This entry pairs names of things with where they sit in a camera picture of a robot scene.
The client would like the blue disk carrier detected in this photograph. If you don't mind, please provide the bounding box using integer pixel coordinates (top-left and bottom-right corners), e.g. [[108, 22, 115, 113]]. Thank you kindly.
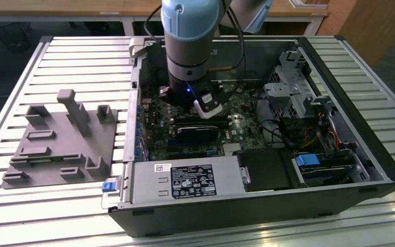
[[295, 153, 322, 167]]

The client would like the silver power supply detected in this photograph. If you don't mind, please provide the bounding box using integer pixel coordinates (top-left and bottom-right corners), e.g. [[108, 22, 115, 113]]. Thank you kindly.
[[129, 155, 246, 204]]

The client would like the silver chipset heatsink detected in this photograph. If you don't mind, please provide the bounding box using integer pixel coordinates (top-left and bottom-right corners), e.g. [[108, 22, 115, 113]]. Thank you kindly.
[[223, 143, 243, 156]]

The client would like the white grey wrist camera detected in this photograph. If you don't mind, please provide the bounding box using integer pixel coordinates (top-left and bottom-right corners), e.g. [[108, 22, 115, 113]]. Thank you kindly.
[[193, 92, 225, 119]]

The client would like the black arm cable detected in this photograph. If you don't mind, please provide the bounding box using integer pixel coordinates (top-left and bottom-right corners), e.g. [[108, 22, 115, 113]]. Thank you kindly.
[[143, 4, 166, 44], [223, 0, 247, 72]]

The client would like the green motherboard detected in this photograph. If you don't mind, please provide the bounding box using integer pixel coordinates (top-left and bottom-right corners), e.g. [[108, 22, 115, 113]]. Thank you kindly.
[[138, 82, 278, 162]]

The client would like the black plastic air shroud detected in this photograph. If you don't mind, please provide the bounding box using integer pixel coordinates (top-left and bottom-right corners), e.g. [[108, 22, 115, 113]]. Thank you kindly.
[[234, 148, 305, 192]]

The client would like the black graphics card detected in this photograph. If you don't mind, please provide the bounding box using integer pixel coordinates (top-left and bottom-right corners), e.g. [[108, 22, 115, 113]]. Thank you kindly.
[[175, 125, 221, 144]]

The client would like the clear plastic tray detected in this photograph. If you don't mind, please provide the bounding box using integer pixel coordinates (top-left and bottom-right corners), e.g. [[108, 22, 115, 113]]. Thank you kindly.
[[289, 0, 332, 8]]

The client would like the grey parts rack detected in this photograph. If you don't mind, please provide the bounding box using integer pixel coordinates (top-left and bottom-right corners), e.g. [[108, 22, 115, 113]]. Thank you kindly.
[[0, 89, 120, 190]]

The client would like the black PC case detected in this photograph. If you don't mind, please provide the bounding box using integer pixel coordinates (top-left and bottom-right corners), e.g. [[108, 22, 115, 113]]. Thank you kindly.
[[107, 35, 395, 237]]

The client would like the dark round bin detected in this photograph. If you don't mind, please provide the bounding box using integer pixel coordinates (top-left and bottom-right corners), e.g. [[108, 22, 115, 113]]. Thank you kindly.
[[0, 22, 34, 52]]

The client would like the black RAM slot bank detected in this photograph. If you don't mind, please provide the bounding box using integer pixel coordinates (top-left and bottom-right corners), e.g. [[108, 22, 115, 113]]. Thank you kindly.
[[174, 116, 229, 127]]

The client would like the green RAM stick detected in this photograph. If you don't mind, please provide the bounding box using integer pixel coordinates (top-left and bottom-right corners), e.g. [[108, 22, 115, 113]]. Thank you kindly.
[[28, 158, 64, 164]]

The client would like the yellow orange wire bundle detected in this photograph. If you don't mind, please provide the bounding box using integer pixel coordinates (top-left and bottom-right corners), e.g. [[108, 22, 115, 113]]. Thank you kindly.
[[301, 127, 341, 152]]

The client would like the wooden cabinet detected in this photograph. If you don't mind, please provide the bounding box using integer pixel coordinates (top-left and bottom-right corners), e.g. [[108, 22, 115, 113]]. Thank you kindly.
[[315, 0, 395, 67]]

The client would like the metal drive cage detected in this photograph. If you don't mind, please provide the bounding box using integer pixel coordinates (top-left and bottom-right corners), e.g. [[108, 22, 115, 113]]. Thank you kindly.
[[262, 50, 338, 119]]

